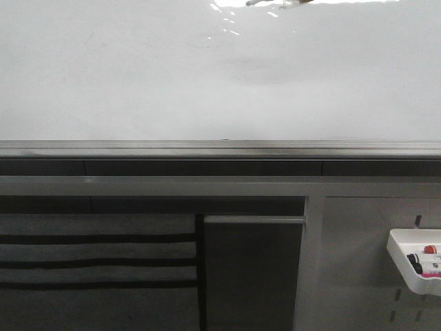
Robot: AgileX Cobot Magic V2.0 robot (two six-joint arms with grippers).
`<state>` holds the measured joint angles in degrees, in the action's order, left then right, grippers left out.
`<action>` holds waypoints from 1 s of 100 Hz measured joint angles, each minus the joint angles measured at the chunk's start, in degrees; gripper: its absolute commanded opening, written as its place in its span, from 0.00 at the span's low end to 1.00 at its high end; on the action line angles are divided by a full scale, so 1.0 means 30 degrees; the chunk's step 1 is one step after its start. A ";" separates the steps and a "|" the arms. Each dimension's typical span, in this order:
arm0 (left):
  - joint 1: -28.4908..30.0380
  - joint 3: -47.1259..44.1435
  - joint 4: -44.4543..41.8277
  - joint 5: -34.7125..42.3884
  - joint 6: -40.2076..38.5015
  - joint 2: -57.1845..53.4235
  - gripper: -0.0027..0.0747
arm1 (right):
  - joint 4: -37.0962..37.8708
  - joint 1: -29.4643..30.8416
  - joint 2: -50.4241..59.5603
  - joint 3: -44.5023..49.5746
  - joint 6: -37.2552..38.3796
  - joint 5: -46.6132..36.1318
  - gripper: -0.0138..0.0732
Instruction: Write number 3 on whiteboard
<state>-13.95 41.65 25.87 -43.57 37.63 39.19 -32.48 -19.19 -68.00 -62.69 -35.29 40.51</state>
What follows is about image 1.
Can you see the white black-tipped whiteboard marker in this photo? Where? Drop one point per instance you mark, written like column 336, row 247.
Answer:
column 285, row 4

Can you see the white whiteboard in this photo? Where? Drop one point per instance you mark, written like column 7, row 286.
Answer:
column 323, row 75

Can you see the dark grey cabinet panel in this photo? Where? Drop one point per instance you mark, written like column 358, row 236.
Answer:
column 252, row 272

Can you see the grey pegboard panel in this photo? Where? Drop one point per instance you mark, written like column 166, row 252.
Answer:
column 358, row 285

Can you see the grey black-striped fabric organizer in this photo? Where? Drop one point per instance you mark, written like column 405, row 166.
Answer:
column 101, row 272

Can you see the white plastic marker tray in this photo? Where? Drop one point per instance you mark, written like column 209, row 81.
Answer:
column 402, row 242

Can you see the black-capped marker in tray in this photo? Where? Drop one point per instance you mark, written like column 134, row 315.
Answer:
column 424, row 262

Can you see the red-capped marker in tray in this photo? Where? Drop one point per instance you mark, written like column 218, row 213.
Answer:
column 431, row 249

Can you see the pink marker in tray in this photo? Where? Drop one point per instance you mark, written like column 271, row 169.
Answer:
column 431, row 274

